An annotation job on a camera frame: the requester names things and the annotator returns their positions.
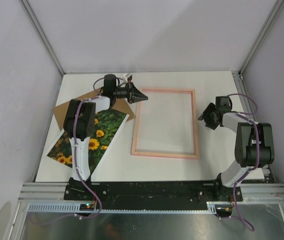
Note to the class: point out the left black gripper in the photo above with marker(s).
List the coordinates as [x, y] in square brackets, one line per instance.
[133, 95]

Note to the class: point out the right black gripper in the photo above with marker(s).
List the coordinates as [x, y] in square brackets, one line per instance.
[205, 115]

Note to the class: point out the sunflower photo print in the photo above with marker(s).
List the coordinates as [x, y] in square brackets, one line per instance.
[108, 124]

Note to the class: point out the clear acrylic sheet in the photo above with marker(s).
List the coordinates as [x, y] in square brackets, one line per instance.
[166, 122]

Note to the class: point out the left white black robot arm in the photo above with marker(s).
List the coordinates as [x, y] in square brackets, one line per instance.
[79, 120]

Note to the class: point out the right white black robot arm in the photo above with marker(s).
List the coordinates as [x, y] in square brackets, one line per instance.
[254, 147]

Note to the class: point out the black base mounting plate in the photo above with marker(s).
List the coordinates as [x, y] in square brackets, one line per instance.
[152, 195]

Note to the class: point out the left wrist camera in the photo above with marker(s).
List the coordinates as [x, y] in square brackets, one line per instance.
[127, 77]

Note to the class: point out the aluminium frame rail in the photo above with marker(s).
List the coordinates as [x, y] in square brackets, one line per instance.
[25, 4]

